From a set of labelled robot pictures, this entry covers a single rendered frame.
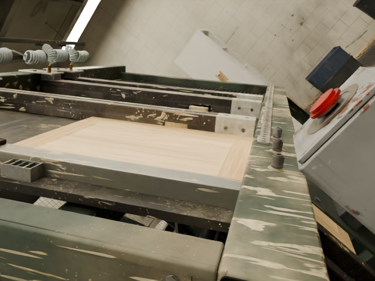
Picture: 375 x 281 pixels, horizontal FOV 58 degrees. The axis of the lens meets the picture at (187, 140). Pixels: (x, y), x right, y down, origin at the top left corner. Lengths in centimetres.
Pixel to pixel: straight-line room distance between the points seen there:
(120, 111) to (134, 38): 563
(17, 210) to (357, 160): 42
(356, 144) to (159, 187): 41
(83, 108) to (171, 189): 68
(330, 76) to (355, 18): 138
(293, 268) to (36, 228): 31
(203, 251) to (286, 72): 585
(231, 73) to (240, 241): 446
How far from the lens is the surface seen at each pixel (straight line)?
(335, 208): 70
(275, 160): 71
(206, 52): 490
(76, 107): 126
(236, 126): 108
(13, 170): 75
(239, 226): 48
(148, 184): 65
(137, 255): 41
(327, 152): 33
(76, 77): 197
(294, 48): 618
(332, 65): 518
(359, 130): 33
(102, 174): 69
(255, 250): 43
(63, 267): 48
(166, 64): 656
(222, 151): 90
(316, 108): 37
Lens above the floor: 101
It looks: 2 degrees up
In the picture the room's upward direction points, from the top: 49 degrees counter-clockwise
